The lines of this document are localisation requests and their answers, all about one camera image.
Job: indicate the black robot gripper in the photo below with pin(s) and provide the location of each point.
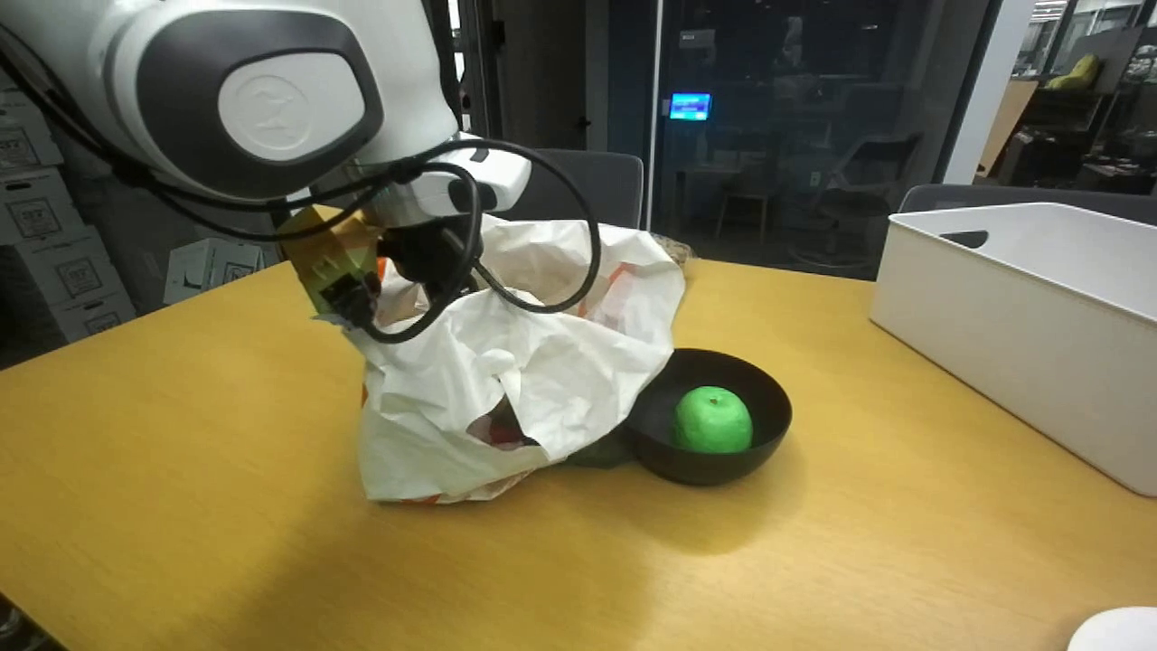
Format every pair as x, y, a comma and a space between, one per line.
431, 213

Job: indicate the white orange plastic bag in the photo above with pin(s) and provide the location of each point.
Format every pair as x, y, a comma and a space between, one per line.
492, 393

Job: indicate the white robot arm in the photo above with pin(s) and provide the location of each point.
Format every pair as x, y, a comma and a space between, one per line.
269, 108

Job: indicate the grey office chair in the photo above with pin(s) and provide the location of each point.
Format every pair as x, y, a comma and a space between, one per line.
948, 197
572, 182

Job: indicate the glowing blue monitor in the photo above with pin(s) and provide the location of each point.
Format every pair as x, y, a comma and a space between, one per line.
689, 108

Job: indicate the black bowl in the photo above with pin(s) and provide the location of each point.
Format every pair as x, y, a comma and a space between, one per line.
652, 422

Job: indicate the green ball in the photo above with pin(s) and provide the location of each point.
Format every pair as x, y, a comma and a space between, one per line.
713, 422

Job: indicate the white storage bin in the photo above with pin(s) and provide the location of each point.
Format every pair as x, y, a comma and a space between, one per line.
1047, 309

